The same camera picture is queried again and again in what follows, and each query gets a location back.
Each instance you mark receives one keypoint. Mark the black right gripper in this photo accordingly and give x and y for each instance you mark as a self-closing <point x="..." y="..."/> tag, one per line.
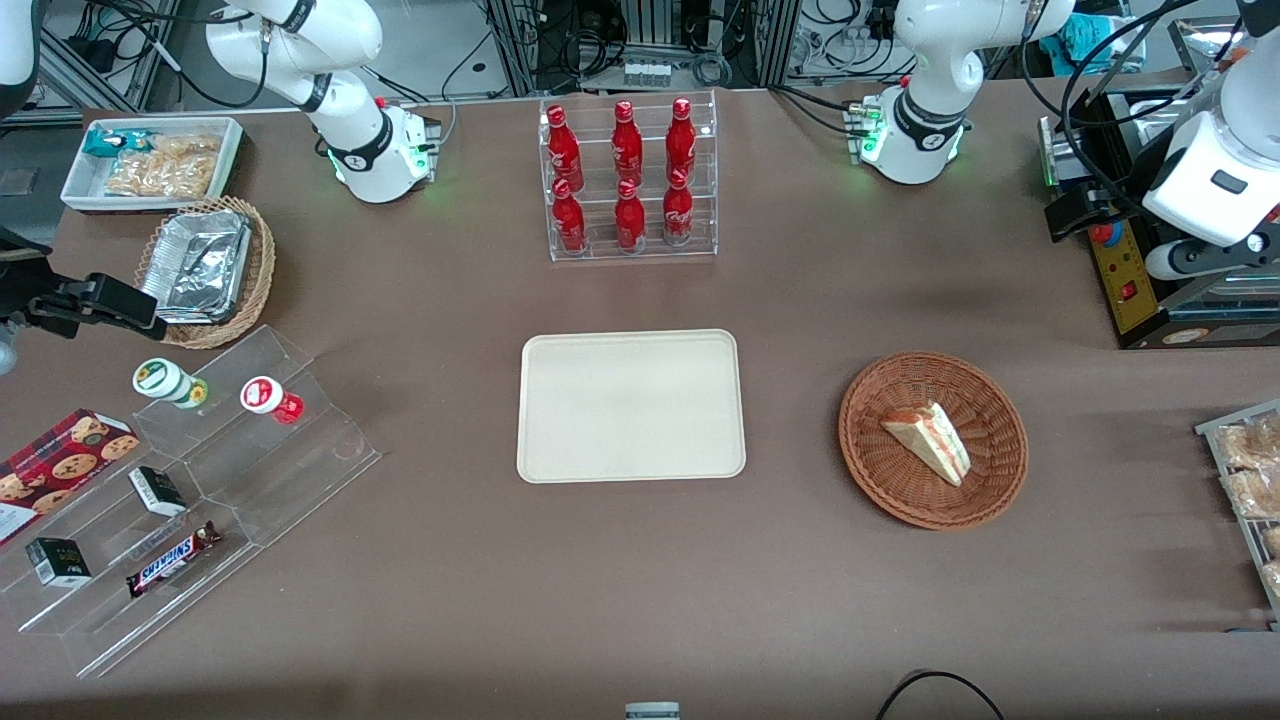
<point x="22" y="290"/>

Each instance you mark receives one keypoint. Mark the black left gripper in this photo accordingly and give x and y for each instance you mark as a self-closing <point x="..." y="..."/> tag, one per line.
<point x="1128" y="176"/>

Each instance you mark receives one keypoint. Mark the triangular sandwich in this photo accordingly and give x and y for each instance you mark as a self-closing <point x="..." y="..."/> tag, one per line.
<point x="935" y="440"/>

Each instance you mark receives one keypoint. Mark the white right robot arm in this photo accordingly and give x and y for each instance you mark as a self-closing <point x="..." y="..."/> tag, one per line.
<point x="355" y="150"/>

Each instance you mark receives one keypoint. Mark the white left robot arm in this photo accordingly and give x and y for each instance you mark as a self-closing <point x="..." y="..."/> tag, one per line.
<point x="930" y="60"/>

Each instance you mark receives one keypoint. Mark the oval brown wicker basket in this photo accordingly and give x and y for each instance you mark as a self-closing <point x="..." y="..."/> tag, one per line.
<point x="258" y="270"/>

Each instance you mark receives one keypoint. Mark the round brown wicker basket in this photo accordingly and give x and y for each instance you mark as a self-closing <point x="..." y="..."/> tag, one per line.
<point x="900" y="490"/>

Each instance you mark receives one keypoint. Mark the beige rectangular serving tray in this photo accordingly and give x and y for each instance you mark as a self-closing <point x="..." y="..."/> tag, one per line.
<point x="630" y="405"/>

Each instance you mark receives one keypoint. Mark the green lid white cup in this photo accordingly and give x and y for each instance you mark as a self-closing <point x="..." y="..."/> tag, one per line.
<point x="160" y="378"/>

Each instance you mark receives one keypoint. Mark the stacked aluminium foil containers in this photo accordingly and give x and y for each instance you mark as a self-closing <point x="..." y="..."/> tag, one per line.
<point x="200" y="265"/>

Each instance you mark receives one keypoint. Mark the black food warmer cabinet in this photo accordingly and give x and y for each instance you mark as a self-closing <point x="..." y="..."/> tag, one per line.
<point x="1130" y="290"/>

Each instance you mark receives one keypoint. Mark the white rectangular snack bin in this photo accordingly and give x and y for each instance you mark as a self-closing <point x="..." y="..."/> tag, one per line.
<point x="80" y="190"/>

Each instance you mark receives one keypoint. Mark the clear bag of crackers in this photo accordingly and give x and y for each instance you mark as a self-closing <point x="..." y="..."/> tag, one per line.
<point x="160" y="178"/>
<point x="190" y="146"/>

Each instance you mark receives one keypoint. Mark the red lid white cup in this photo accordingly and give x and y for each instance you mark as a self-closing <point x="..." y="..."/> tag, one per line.
<point x="264" y="395"/>

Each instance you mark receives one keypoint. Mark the teal snack packet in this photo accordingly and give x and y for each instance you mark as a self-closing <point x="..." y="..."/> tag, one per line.
<point x="105" y="140"/>

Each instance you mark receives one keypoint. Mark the red tartan cookie box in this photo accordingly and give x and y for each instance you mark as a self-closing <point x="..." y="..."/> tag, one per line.
<point x="60" y="465"/>

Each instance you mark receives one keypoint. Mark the small black white carton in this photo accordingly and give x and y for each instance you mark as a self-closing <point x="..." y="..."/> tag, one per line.
<point x="58" y="562"/>
<point x="158" y="492"/>

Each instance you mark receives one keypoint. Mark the clear acrylic step shelf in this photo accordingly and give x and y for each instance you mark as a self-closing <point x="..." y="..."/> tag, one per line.
<point x="300" y="470"/>
<point x="100" y="620"/>

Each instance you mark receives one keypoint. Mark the aluminium profile stand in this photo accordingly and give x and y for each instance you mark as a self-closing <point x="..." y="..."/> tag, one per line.
<point x="110" y="60"/>

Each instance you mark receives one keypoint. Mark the brown Snickers bar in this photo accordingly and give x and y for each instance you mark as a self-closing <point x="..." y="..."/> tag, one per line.
<point x="170" y="560"/>

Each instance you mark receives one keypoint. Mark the wrapped golden pastry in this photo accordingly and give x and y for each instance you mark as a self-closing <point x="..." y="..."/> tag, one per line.
<point x="1273" y="576"/>
<point x="1255" y="492"/>
<point x="1273" y="540"/>
<point x="1250" y="445"/>

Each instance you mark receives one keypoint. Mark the red cola bottle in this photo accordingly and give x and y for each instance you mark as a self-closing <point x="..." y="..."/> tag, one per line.
<point x="564" y="150"/>
<point x="569" y="220"/>
<point x="630" y="220"/>
<point x="678" y="212"/>
<point x="627" y="145"/>
<point x="681" y="140"/>

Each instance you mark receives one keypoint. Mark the clear acrylic bottle rack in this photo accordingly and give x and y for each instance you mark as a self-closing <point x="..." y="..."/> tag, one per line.
<point x="598" y="250"/>

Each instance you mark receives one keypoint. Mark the small grey device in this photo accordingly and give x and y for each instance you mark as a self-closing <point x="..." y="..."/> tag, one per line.
<point x="652" y="712"/>

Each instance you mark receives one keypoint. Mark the aluminium equipment frame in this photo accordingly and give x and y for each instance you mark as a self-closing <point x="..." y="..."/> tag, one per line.
<point x="640" y="25"/>

